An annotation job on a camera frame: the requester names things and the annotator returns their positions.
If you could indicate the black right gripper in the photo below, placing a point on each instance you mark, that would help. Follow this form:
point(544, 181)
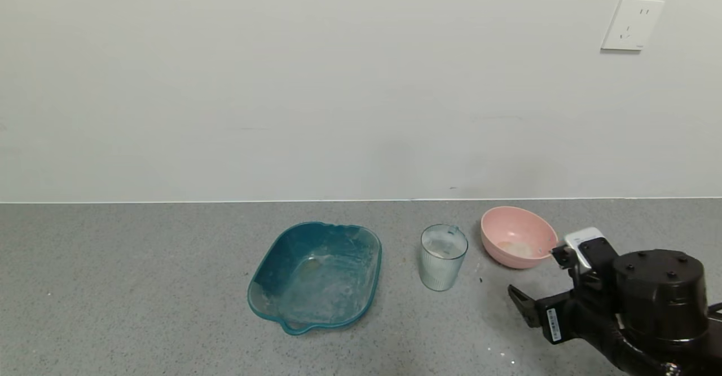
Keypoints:
point(553, 323)

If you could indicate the beige powder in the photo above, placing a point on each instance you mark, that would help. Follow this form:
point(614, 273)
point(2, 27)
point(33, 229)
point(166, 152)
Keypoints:
point(516, 248)

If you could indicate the clear ribbed plastic cup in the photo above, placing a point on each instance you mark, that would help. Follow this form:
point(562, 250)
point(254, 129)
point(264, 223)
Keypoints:
point(443, 269)

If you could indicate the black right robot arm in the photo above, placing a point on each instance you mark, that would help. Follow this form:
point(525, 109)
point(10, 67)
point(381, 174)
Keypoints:
point(660, 297)

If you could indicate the pink bowl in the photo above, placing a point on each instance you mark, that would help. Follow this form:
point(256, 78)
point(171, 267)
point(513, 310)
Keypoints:
point(519, 259)

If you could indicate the teal plastic tray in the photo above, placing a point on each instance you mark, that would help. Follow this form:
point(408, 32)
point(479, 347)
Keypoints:
point(316, 274)

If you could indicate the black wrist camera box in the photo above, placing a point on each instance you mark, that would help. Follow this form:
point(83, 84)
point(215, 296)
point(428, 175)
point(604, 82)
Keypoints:
point(586, 243)

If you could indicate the white wall socket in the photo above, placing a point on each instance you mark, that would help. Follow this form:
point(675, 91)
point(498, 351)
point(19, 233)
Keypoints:
point(632, 23)

